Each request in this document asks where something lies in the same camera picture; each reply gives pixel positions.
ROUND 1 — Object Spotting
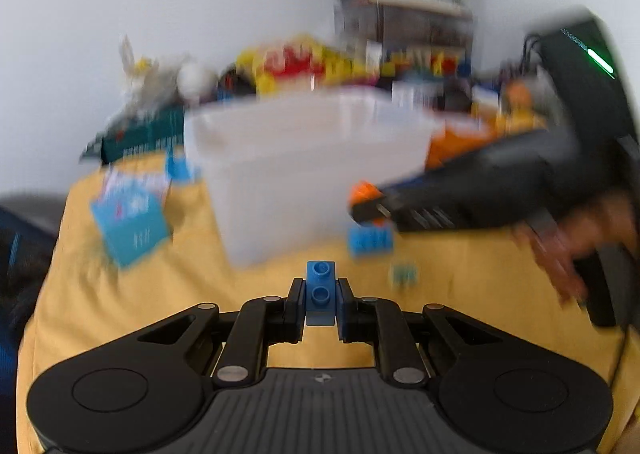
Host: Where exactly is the small white blue carton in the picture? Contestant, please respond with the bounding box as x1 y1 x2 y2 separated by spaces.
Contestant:
391 78 441 109

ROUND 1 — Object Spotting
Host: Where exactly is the dark green cardboard box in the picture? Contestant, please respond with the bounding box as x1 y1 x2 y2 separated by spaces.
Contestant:
80 106 193 165

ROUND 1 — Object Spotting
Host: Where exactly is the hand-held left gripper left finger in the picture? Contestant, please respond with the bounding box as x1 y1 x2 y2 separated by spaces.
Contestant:
135 277 307 389

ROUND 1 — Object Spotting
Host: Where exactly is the orange cardboard box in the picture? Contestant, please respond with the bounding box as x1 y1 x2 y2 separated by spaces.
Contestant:
425 106 548 172

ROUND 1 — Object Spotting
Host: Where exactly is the colourful wooden toy set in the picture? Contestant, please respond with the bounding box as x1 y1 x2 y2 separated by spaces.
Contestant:
367 46 473 82

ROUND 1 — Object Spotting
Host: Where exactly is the white plastic bag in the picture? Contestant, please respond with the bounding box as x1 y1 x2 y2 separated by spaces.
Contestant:
117 34 201 109

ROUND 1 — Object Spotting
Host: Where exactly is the white egg-shaped cup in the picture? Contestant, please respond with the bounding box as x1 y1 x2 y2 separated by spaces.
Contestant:
176 61 213 97

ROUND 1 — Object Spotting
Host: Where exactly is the orange toy block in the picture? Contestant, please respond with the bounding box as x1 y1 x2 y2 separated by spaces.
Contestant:
348 180 388 225

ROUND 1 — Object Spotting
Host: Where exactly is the dark blue basket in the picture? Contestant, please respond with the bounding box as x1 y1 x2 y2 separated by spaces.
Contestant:
0 206 63 375

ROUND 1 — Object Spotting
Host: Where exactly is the yellow red plastic bag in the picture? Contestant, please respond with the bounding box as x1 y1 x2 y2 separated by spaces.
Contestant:
235 34 381 94

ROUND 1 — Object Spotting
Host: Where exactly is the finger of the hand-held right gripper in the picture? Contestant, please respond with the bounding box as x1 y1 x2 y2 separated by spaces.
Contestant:
351 196 466 233
380 149 491 202

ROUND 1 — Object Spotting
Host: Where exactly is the pale green toy block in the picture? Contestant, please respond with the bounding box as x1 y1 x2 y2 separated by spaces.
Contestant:
389 261 418 291

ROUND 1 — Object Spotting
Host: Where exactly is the clear plastic box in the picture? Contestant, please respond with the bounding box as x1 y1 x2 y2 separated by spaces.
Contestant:
332 1 475 64

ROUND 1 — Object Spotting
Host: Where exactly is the black power adapter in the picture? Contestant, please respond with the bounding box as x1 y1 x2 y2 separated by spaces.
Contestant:
442 84 473 112

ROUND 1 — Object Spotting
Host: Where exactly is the translucent white plastic bin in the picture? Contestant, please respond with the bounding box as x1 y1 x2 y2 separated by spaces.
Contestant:
167 86 441 269

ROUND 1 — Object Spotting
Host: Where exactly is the yellow cloth covered desktop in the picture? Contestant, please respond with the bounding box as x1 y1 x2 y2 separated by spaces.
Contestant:
15 154 640 454

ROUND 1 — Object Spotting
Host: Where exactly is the white blue toy piece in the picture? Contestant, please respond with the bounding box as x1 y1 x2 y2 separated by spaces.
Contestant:
471 84 501 107

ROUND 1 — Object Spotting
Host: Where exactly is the orange round toy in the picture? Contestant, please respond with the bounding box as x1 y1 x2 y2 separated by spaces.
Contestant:
501 82 532 110

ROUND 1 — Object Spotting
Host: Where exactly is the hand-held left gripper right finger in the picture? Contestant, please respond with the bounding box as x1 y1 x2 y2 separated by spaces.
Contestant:
336 277 508 389

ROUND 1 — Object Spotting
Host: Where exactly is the person's right hand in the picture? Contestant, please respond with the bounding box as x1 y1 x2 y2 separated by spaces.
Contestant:
520 191 640 305

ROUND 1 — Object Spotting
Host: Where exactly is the light blue booklet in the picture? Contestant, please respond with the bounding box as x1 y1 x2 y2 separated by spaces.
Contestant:
90 165 175 269

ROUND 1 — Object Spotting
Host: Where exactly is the wide blue toy block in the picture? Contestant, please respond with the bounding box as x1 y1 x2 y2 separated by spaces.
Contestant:
347 226 396 259

